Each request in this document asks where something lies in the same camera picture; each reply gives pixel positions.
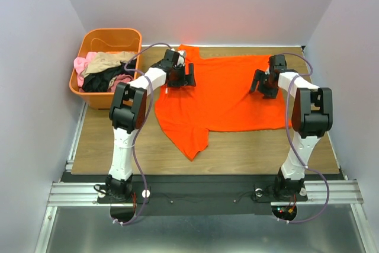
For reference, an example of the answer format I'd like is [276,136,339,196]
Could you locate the orange t shirt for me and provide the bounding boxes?
[155,45,287,161]

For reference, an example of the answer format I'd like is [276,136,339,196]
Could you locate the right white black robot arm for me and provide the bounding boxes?
[250,54,333,199]

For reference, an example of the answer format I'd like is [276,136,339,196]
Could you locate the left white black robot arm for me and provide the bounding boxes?
[100,49,196,202]

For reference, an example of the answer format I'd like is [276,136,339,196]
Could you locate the dusty pink garment in basket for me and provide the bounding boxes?
[107,74,133,92]

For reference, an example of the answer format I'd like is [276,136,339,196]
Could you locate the orange plastic laundry basket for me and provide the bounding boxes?
[69,28,142,110]

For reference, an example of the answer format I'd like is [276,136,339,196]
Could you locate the beige garment in basket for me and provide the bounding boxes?
[81,52,135,78]

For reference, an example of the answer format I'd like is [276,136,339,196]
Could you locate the black garment in basket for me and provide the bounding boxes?
[81,60,136,92]

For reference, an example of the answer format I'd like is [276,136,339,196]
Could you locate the light pink garment in basket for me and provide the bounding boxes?
[73,57,89,88]

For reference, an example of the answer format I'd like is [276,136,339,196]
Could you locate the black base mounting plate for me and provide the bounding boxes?
[94,174,308,217]

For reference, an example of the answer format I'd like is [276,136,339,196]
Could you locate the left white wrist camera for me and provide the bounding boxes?
[171,49,186,68]

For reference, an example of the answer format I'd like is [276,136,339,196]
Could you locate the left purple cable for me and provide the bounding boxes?
[111,42,172,226]

